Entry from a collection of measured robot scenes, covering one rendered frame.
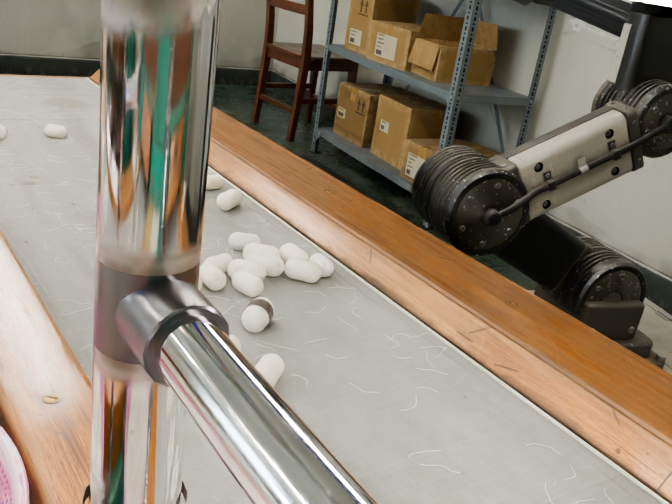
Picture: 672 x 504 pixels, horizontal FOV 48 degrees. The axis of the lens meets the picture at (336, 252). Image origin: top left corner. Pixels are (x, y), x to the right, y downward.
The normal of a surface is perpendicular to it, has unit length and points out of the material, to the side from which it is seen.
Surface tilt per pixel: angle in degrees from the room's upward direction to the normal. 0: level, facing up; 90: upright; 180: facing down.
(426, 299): 45
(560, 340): 0
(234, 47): 89
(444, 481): 0
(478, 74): 90
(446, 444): 0
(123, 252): 90
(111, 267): 90
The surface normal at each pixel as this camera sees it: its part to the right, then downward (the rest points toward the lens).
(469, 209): 0.30, 0.40
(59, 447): 0.15, -0.91
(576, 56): -0.87, 0.05
